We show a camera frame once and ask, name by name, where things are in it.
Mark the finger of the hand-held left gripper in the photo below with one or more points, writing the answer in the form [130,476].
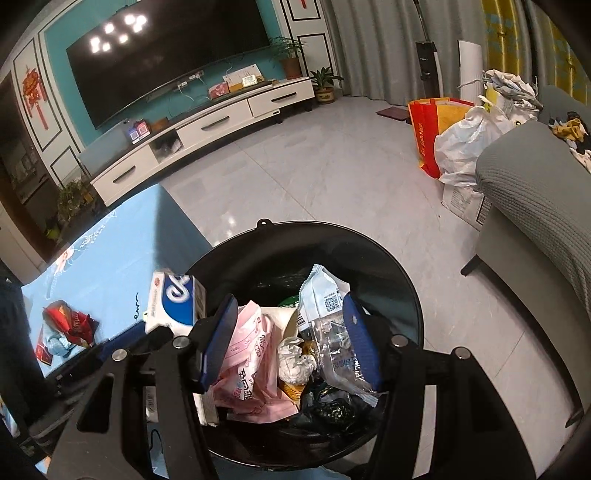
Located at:
[92,357]

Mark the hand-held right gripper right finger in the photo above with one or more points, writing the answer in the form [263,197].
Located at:
[362,341]

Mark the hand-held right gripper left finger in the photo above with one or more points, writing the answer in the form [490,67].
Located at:
[220,339]

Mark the pink printed packet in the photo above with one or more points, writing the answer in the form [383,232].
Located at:
[251,369]

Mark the clear plastic wrapper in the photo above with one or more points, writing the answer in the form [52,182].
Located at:
[323,314]

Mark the blue white paper carton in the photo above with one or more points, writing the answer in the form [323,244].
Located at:
[175,297]

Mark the white tissue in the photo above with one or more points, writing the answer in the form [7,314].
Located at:
[295,360]

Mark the dark plastic bag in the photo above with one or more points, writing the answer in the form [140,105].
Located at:
[332,413]

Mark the black plastic bucket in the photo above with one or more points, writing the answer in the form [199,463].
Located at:
[258,254]

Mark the blue face mask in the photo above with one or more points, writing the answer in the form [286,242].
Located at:
[59,344]

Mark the red foil packet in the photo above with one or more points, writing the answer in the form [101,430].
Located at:
[69,321]

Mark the cluster of potted plants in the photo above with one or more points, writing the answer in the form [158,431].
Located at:
[74,198]

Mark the dark display cabinet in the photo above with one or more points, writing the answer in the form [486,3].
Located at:
[23,184]

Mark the white printed floor box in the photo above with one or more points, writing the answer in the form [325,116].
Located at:
[464,205]

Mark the white television cabinet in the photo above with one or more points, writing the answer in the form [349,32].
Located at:
[207,127]

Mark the red yellow shopping bag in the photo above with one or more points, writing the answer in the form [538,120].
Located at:
[422,134]

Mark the large white plastic sack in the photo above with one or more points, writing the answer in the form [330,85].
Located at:
[466,147]

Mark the dark floor mat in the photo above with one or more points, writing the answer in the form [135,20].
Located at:
[392,114]

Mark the grey sofa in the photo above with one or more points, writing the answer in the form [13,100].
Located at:
[531,184]

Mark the small potted plant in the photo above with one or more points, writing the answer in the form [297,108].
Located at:
[325,87]

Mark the white desk board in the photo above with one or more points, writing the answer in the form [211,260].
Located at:
[242,76]

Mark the upright vacuum cleaner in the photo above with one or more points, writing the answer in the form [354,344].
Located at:
[427,64]

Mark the black television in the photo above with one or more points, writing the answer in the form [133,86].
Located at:
[161,60]

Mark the tall potted plant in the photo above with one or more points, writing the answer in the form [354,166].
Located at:
[290,57]

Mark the white rolled sheet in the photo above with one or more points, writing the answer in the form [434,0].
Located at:
[468,69]

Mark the crumpled white grey cloth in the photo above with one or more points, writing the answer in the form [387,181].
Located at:
[510,87]

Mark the grey curtain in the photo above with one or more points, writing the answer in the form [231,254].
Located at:
[369,46]

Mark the pile of clothes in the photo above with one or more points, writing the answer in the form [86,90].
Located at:
[575,134]

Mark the yellow curtain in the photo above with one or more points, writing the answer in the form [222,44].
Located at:
[505,37]

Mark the red knot wall decoration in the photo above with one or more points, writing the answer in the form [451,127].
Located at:
[34,92]
[306,2]

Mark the pink photo frame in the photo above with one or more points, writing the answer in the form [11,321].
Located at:
[219,91]

